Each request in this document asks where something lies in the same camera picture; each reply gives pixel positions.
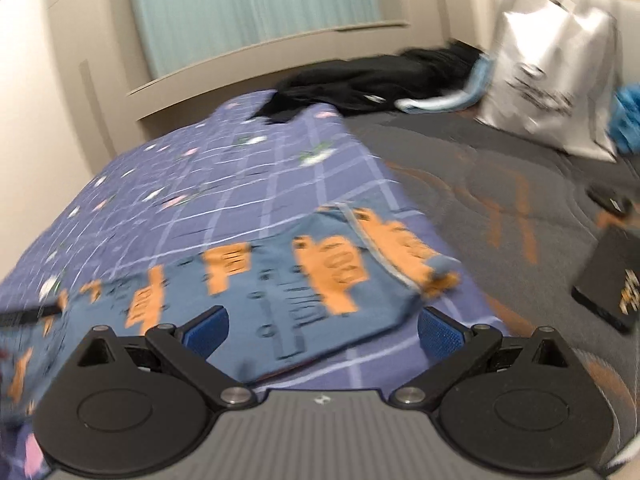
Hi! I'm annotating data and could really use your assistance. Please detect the purple grid floral quilt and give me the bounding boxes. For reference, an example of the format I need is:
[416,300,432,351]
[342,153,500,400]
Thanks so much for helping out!
[0,90,509,480]

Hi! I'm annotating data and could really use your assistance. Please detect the teal curtain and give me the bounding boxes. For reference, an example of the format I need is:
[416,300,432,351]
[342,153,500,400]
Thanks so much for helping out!
[131,0,382,78]

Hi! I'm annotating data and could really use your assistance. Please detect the beige headboard cabinet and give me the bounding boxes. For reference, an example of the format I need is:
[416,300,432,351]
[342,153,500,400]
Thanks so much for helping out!
[46,0,478,152]

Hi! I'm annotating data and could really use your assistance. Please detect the black flat box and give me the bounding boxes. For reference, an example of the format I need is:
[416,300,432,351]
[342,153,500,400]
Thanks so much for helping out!
[572,226,639,334]

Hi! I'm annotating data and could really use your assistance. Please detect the grey quilted mattress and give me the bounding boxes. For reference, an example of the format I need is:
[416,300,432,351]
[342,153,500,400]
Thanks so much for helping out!
[347,114,639,467]

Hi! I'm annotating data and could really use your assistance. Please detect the silver shopping bag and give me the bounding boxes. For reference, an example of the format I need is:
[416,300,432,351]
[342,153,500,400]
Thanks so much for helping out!
[478,0,620,162]

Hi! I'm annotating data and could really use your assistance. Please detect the bright blue cloth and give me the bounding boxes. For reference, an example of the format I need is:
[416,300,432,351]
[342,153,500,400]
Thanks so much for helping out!
[608,84,640,155]

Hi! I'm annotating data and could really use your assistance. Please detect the black clothing pile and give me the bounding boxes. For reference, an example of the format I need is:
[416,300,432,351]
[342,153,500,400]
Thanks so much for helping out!
[255,40,483,124]

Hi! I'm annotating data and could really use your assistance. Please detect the blue pants with orange print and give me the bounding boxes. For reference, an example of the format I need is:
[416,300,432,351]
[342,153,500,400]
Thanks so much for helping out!
[1,204,459,422]

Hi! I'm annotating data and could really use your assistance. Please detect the light blue folded towel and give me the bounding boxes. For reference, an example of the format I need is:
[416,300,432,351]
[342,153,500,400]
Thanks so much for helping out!
[395,54,494,114]

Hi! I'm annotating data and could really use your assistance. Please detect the small black device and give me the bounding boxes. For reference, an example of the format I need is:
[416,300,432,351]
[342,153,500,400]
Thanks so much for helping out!
[586,184,632,219]

